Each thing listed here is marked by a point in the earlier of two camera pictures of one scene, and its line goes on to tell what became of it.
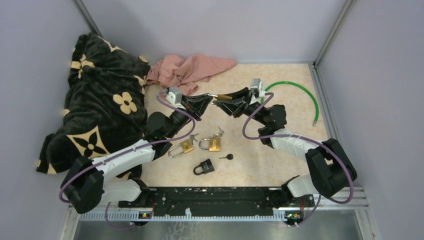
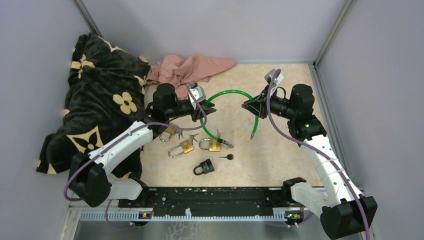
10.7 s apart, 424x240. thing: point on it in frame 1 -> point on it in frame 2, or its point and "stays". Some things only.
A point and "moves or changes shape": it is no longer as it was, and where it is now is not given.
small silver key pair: (192, 137) stays
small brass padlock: (222, 97) moves or changes shape
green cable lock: (314, 122) moves or changes shape
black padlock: (207, 167) stays
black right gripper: (238, 105) -> (259, 106)
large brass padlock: (214, 144) stays
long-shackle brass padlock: (184, 147) stays
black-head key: (229, 157) stays
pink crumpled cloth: (186, 73) stays
